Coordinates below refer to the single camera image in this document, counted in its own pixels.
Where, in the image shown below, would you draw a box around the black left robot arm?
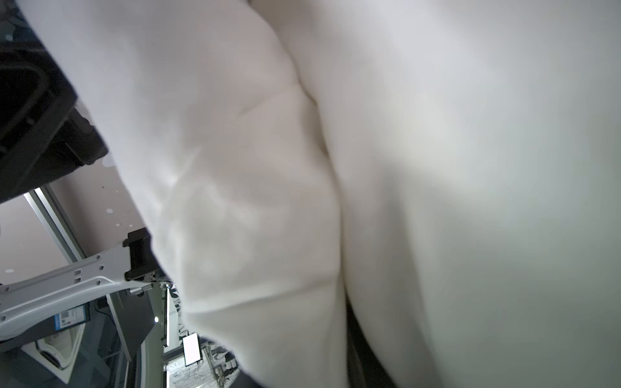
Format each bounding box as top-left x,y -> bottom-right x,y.
1,1 -> 108,202

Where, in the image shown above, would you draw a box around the white shorts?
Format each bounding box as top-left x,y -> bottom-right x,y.
19,1 -> 620,387

